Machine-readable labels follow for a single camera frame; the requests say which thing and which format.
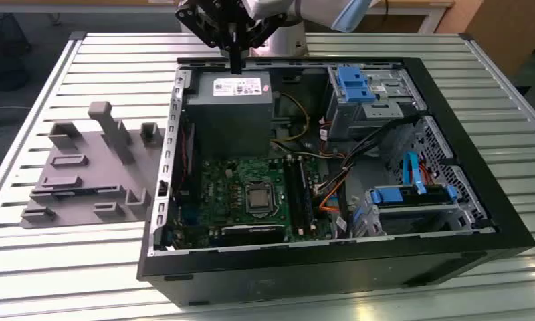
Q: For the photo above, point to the green motherboard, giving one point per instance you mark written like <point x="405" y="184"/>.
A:
<point x="218" y="174"/>

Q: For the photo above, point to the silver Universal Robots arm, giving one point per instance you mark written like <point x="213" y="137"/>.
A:
<point x="286" y="40"/>

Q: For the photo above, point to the metal drive bay cage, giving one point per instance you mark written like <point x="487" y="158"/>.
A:
<point x="384" y="112"/>

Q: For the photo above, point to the hard disk in blue carrier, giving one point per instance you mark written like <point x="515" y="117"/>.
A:
<point x="388" y="195"/>

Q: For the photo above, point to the grey power supply unit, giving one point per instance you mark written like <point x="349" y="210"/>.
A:
<point x="228" y="127"/>

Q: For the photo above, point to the black RAM slot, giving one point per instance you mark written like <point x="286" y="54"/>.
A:
<point x="298" y="194"/>
<point x="293" y="194"/>
<point x="302" y="194"/>

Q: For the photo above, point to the metal disk bay cage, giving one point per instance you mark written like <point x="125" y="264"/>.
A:
<point x="420" y="209"/>

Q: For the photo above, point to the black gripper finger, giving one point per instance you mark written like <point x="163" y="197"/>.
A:
<point x="201" y="26"/>
<point x="261" y="33"/>

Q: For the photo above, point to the wooden cabinet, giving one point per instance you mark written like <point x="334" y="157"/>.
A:
<point x="500" y="30"/>

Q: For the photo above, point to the black mesh waste bin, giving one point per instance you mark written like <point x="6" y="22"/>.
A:
<point x="5" y="50"/>

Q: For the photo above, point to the silver CPU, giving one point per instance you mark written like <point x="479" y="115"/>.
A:
<point x="260" y="199"/>

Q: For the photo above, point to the black open PC case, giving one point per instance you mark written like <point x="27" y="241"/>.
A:
<point x="294" y="277"/>

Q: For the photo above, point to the CPU socket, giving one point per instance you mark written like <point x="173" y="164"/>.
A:
<point x="262" y="213"/>

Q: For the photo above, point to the grey parts rack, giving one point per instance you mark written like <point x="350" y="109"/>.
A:
<point x="85" y="207"/>

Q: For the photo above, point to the black graphics card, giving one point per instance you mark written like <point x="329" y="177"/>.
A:
<point x="250" y="235"/>

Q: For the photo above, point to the blue plastic bay bracket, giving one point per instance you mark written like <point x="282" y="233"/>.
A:
<point x="354" y="78"/>

